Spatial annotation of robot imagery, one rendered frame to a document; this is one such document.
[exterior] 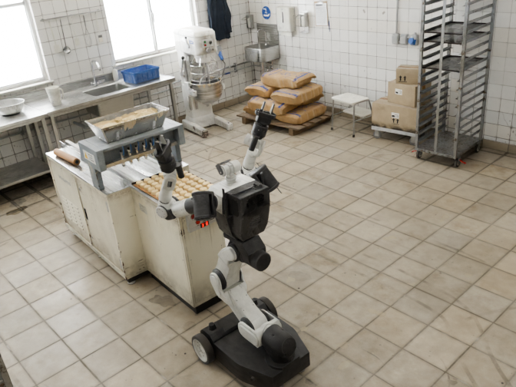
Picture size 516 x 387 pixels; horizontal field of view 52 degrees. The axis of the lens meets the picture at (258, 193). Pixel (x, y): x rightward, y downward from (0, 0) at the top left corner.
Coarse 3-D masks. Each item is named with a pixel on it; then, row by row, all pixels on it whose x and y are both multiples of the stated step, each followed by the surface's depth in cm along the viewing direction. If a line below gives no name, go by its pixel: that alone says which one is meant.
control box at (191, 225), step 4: (188, 216) 350; (188, 220) 352; (192, 220) 354; (196, 220) 355; (204, 220) 360; (208, 220) 362; (212, 220) 365; (216, 220) 367; (188, 224) 353; (192, 224) 354; (196, 224) 357; (200, 224) 359; (204, 224) 361; (208, 224) 363; (188, 228) 355; (192, 228) 355; (196, 228) 358
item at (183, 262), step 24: (144, 216) 395; (144, 240) 413; (168, 240) 376; (192, 240) 362; (216, 240) 376; (168, 264) 391; (192, 264) 369; (216, 264) 383; (168, 288) 417; (192, 288) 375
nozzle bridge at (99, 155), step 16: (160, 128) 407; (176, 128) 409; (80, 144) 394; (96, 144) 386; (112, 144) 383; (128, 144) 397; (176, 144) 418; (96, 160) 379; (112, 160) 391; (128, 160) 395; (176, 160) 434; (96, 176) 390
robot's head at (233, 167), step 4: (236, 160) 293; (228, 164) 290; (232, 164) 290; (236, 164) 291; (240, 164) 292; (228, 168) 289; (232, 168) 290; (236, 168) 291; (240, 168) 293; (228, 172) 289; (232, 172) 292; (228, 176) 292; (232, 176) 292
